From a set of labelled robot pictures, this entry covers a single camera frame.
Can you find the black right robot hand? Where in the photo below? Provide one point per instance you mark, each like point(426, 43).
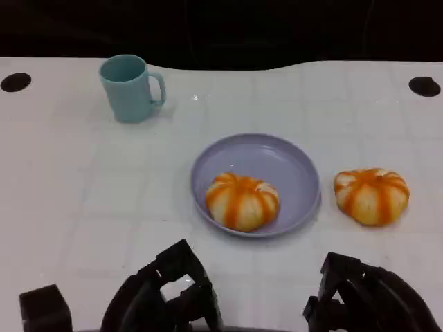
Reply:
point(373, 297)

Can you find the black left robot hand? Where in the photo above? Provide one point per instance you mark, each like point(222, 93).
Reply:
point(149, 301)

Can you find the orange white toy bread roll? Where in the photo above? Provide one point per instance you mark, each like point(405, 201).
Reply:
point(372, 197)
point(242, 202)

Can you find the lilac plate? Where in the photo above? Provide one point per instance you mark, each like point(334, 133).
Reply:
point(256, 155)

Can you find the pale green mug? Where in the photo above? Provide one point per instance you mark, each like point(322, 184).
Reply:
point(126, 93)

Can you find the black round table grommet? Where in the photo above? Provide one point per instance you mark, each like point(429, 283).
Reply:
point(424, 86)
point(15, 82)

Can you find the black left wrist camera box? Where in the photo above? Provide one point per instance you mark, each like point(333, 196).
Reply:
point(45, 307)

